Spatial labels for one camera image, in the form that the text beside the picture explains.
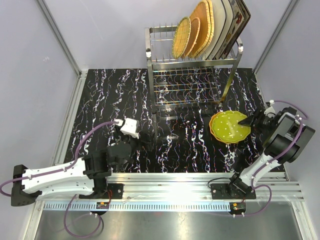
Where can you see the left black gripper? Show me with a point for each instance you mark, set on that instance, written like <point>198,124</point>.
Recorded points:
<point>148,137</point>

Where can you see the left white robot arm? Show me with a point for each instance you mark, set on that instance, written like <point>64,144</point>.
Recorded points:
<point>86,176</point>

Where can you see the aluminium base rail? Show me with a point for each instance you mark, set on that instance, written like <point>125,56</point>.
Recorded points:
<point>193,186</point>

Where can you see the slotted white cable duct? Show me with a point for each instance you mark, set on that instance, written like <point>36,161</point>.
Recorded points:
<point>132,206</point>

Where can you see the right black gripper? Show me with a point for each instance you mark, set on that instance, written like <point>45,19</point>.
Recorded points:
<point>248,121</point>

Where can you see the large orange woven tray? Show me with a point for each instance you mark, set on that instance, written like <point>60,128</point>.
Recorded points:
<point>201,11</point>

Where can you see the small round orange woven plate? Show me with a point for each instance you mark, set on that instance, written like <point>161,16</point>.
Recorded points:
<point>194,32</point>

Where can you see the steel two-tier dish rack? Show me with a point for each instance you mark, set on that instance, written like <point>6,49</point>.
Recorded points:
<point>178,83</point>

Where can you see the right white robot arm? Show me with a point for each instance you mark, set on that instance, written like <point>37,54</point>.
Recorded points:
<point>287,137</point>

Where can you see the cream rectangular tray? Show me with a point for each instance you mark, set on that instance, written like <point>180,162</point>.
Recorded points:
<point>219,15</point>

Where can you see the green-rimmed woven bamboo plate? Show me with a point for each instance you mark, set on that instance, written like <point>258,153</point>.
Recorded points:
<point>181,37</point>

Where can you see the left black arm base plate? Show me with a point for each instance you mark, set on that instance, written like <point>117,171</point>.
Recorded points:
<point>112,191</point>

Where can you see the floral patterned tray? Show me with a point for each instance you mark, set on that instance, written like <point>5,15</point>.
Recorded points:
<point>241,16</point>

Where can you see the orange polka-dot plate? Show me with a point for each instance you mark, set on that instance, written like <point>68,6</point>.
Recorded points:
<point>223,129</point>

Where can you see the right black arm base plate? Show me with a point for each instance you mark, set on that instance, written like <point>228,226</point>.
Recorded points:
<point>225,191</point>

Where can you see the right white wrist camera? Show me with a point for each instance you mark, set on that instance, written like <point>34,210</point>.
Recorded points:
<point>269,109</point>

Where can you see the green polka-dot plate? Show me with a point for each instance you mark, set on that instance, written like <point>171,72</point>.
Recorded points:
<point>236,116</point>

